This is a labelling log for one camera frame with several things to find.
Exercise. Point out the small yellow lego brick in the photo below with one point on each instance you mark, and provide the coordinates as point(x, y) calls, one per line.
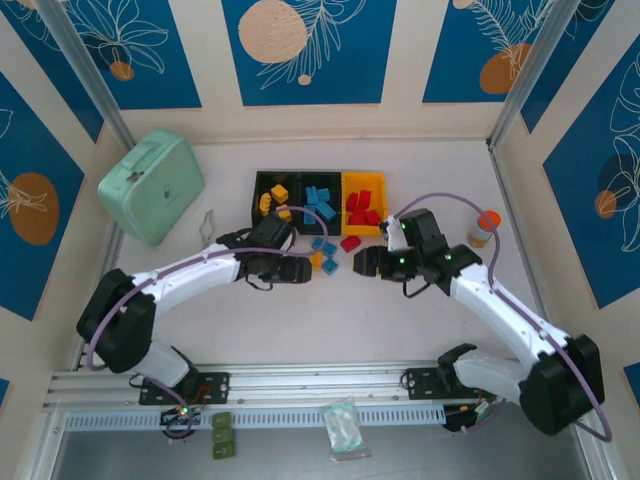
point(265, 201)
point(316, 261)
point(285, 212)
point(280, 192)

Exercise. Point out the small blue lego brick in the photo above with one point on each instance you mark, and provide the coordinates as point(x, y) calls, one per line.
point(329, 266)
point(324, 194)

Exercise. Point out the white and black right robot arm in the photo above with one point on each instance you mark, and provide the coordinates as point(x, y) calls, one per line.
point(500, 310)

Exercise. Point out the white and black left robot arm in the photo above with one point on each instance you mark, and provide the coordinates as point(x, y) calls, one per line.
point(200, 275)

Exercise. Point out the orange capped bottle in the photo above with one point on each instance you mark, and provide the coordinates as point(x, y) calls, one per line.
point(477, 235)

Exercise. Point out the metal cookie cutter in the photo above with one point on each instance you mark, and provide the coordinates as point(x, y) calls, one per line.
point(201, 232)

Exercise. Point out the black plastic bin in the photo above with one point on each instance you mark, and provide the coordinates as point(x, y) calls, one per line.
point(260, 182)
point(335, 182)

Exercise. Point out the mint green carry case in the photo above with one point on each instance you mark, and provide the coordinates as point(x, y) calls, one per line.
point(150, 185)

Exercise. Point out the clear plastic bag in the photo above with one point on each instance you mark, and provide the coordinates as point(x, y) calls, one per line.
point(342, 430)

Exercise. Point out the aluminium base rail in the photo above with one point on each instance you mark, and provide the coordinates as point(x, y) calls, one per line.
point(325, 380)

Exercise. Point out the aluminium frame post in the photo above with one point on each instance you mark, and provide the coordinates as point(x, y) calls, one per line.
point(86, 75)
point(527, 75)

